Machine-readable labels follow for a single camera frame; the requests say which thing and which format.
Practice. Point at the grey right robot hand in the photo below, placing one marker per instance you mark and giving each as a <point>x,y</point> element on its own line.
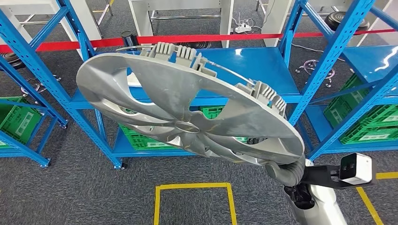
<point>276,172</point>

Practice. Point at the grey plastic wheel hubcap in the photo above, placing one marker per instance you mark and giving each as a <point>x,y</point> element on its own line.
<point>174,93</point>

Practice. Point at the yellow floor tape square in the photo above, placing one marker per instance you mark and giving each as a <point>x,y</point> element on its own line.
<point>388,175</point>
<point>192,185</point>

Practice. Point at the green plastic crate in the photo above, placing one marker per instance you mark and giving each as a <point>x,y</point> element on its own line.
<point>367,136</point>
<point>342,105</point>
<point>18,121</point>
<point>140,141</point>
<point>211,112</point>

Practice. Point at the black round stool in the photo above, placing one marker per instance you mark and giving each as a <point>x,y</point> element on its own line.
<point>205,45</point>
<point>11,60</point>
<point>335,20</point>

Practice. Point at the white power strip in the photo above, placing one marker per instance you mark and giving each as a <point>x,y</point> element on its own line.
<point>243,28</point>

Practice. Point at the white desk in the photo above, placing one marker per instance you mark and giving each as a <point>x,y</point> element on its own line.
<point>275,21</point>
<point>93,15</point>
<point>140,18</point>

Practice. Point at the red barrier belt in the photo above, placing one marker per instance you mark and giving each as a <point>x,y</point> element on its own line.
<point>56,46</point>
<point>202,38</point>

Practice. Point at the yellow floor tape line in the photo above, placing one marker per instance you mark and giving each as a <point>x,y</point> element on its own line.
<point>110,3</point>

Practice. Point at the black barrier post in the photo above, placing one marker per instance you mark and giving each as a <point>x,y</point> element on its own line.
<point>129,38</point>

